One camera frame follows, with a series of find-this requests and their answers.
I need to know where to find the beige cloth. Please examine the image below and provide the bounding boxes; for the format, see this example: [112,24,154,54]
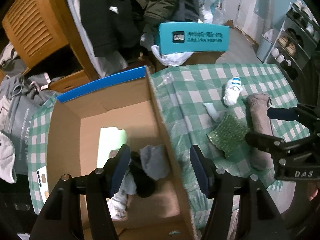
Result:
[246,93,275,171]

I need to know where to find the large brown cardboard box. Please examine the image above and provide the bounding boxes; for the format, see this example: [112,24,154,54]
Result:
[152,51,225,73]

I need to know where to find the green glittery cloth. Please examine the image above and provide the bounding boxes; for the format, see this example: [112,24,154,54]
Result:
[207,112,250,159]

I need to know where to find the grey clothing pile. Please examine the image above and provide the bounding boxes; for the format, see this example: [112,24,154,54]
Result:
[0,74,58,105]

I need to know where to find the person's right hand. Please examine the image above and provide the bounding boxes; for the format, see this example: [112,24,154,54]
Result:
[308,181,320,202]

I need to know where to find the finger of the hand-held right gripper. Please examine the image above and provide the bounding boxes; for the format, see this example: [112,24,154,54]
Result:
[267,104,320,131]
[244,131,288,156]

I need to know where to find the light green towel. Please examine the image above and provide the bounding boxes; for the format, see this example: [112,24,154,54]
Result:
[96,127,128,170]

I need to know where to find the black sock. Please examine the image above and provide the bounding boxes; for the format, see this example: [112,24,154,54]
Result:
[129,151,159,198]

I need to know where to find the grey shoe rack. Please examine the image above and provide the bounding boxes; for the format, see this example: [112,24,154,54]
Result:
[265,1,320,80]

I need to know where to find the wooden louvered cabinet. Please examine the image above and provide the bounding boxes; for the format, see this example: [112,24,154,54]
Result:
[0,0,100,93]

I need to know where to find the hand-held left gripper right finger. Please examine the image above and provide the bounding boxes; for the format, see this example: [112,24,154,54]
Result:
[189,145,290,240]

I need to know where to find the white smartphone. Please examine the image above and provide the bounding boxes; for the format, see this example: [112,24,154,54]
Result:
[36,166,50,203]

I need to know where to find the pale blue trash bin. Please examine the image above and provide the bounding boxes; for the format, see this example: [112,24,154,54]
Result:
[256,30,275,63]

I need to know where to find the white hanging garment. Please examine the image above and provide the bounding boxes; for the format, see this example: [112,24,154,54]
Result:
[65,0,128,78]

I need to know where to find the rows of shoes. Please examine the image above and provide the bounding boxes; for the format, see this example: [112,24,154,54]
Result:
[271,0,320,78]

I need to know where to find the white plastic bag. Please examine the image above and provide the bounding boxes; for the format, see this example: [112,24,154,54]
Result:
[151,45,194,67]

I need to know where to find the clothes inside cabinet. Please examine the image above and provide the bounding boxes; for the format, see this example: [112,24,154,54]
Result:
[0,42,28,77]

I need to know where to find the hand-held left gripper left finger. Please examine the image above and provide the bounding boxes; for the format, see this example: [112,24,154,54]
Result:
[30,144,132,240]

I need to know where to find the white door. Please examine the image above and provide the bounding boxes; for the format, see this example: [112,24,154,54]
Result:
[235,0,270,38]

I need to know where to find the blue-rimmed cardboard box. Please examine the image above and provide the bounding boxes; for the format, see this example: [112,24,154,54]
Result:
[46,66,200,240]

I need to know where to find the plain white sock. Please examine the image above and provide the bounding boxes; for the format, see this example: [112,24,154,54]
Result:
[123,172,137,196]

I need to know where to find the green checked tablecloth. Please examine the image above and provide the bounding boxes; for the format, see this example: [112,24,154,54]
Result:
[27,63,312,230]

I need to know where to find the grey printed tote bag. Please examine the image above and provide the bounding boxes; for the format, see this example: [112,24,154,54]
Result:
[5,97,43,175]

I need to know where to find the dark olive hanging jacket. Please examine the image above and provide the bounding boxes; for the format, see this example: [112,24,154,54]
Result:
[125,0,200,34]

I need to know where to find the teal printed box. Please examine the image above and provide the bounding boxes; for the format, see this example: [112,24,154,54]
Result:
[153,22,230,55]

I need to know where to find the clear plastic bag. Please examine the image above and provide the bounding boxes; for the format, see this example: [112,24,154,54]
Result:
[212,7,227,25]

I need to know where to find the white towel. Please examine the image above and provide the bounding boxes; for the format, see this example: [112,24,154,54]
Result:
[0,130,17,183]

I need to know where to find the black hanging coat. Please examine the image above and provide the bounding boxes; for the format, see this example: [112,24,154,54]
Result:
[79,0,140,57]

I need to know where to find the blue striped white sock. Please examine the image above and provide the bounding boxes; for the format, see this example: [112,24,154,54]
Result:
[222,76,243,107]

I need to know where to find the small pale blue cloth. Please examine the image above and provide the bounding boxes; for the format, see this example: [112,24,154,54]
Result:
[202,102,222,121]

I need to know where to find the patterned white sock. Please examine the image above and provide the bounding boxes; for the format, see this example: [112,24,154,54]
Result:
[110,190,129,220]

